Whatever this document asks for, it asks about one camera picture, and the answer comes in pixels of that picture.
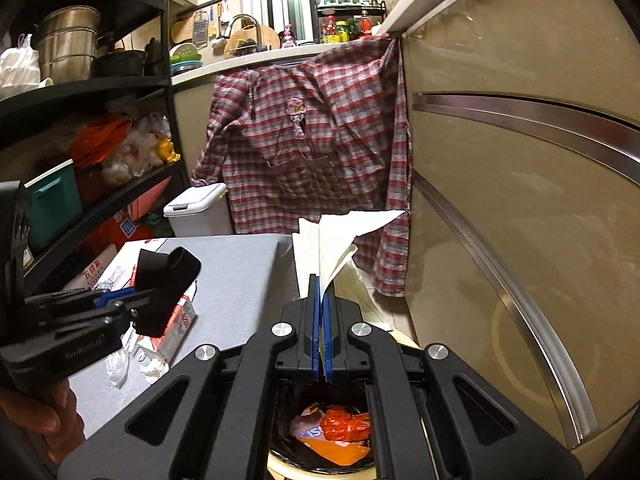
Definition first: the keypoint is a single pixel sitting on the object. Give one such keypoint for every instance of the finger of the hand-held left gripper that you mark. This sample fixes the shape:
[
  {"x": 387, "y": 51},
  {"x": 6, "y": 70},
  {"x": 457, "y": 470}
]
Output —
[
  {"x": 115, "y": 297},
  {"x": 127, "y": 317}
]

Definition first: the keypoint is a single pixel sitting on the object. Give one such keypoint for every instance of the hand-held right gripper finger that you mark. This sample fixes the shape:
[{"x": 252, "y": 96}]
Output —
[
  {"x": 327, "y": 320},
  {"x": 315, "y": 310}
]

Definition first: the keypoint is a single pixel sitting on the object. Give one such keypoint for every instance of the black snack wrapper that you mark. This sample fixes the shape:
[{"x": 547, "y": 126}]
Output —
[{"x": 167, "y": 285}]

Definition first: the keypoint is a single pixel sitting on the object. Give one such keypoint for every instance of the white lined paper sheets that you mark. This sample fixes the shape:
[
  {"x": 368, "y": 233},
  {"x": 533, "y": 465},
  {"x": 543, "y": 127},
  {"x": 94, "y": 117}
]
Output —
[{"x": 325, "y": 245}]

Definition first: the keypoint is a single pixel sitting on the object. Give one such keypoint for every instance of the yellow-rimmed waste bin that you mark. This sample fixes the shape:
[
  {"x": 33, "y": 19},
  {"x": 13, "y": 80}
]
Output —
[{"x": 320, "y": 475}]

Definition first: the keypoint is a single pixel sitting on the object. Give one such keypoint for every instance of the person's left hand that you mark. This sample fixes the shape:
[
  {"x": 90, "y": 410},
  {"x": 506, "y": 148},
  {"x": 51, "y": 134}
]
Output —
[{"x": 35, "y": 420}]

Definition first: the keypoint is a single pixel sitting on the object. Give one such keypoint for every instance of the white and red carton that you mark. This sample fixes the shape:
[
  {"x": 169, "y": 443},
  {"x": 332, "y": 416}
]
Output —
[{"x": 172, "y": 332}]

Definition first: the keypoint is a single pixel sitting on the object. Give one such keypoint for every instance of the clear plastic wrap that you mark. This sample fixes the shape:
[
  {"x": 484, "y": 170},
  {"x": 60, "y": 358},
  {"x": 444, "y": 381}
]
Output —
[{"x": 117, "y": 367}]

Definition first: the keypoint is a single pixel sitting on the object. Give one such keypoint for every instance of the crumpled white tissue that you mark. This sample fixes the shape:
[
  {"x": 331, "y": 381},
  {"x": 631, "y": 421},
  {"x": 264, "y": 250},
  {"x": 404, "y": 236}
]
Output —
[{"x": 152, "y": 366}]

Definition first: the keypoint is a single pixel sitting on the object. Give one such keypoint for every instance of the red printed bag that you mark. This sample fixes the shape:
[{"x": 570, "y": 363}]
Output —
[{"x": 125, "y": 230}]

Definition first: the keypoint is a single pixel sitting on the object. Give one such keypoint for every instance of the black bin liner bag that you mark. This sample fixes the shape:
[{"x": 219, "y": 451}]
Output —
[{"x": 285, "y": 410}]

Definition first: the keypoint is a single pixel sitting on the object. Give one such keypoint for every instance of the crumpled orange wrapper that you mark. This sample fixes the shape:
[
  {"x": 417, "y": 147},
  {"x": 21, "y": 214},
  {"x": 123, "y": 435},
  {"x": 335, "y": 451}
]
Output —
[{"x": 345, "y": 422}]

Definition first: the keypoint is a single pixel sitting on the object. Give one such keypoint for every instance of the white and blue packet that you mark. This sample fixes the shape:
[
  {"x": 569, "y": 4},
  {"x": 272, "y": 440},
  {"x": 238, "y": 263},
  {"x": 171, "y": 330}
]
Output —
[{"x": 306, "y": 422}]

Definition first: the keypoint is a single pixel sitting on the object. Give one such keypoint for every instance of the teal storage container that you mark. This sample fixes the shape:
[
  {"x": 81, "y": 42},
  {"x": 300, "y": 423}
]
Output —
[{"x": 52, "y": 205}]

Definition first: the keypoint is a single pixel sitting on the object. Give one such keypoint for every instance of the white lidded bin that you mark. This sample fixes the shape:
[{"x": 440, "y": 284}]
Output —
[{"x": 200, "y": 210}]

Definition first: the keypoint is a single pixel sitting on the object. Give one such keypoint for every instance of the flat orange packet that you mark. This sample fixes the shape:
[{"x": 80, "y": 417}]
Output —
[{"x": 335, "y": 452}]

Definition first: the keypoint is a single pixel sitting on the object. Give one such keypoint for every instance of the clear bags of food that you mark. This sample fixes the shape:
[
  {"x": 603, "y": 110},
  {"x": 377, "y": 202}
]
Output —
[{"x": 132, "y": 155}]

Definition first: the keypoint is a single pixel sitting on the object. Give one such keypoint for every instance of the red plaid shirt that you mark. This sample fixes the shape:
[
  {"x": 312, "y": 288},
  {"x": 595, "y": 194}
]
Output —
[{"x": 310, "y": 160}]

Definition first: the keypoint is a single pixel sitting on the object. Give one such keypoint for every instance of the orange plastic bag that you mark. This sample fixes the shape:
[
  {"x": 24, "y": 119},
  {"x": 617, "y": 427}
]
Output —
[{"x": 97, "y": 142}]

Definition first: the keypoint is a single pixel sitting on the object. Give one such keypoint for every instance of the yellow plastic bag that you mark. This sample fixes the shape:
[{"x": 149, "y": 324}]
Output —
[{"x": 167, "y": 150}]

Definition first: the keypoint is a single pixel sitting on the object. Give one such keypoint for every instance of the black metal shelf rack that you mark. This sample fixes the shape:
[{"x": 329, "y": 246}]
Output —
[{"x": 100, "y": 87}]

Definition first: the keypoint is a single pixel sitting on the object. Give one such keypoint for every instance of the black cast-iron pot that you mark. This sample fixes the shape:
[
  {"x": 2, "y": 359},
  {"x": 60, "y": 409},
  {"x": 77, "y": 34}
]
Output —
[{"x": 120, "y": 62}]

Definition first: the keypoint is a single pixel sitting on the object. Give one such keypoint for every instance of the beige cabinet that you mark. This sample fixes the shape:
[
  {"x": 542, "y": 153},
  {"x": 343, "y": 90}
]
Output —
[{"x": 525, "y": 185}]

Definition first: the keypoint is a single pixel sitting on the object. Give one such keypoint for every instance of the white plastic bag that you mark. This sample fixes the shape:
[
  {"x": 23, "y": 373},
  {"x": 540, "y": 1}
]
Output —
[{"x": 17, "y": 67}]

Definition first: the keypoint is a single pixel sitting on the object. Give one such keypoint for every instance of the dish rack with plates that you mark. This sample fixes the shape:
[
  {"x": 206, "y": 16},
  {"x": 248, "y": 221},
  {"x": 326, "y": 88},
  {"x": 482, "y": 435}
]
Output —
[{"x": 185, "y": 57}]

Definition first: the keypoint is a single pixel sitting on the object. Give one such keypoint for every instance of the steel stock pot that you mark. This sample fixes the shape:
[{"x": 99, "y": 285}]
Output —
[{"x": 67, "y": 42}]

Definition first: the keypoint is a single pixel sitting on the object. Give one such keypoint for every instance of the pink bottle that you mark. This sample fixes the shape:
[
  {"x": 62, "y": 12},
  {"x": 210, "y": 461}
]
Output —
[{"x": 287, "y": 39}]

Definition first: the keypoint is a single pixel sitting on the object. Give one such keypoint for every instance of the wooden cutting board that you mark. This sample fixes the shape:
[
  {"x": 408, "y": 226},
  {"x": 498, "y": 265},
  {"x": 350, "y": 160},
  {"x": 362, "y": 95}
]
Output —
[{"x": 265, "y": 40}]

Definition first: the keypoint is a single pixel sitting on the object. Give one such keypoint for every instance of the metal grater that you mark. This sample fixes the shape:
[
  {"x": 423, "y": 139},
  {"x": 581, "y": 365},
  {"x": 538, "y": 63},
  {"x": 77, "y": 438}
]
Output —
[{"x": 200, "y": 30}]

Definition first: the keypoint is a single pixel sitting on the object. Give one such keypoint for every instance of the spice rack with bottles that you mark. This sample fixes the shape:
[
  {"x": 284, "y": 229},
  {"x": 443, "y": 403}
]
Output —
[{"x": 345, "y": 27}]

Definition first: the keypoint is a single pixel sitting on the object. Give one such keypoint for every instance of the steel kitchen faucet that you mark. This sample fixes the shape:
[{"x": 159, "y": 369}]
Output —
[{"x": 242, "y": 22}]

